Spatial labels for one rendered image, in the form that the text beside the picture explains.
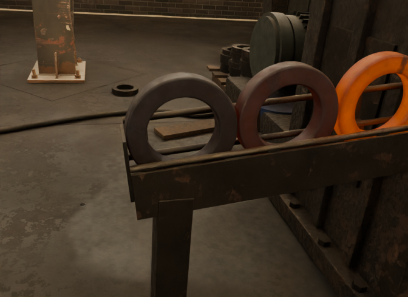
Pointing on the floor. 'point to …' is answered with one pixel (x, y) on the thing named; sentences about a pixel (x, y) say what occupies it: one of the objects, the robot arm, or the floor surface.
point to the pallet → (231, 64)
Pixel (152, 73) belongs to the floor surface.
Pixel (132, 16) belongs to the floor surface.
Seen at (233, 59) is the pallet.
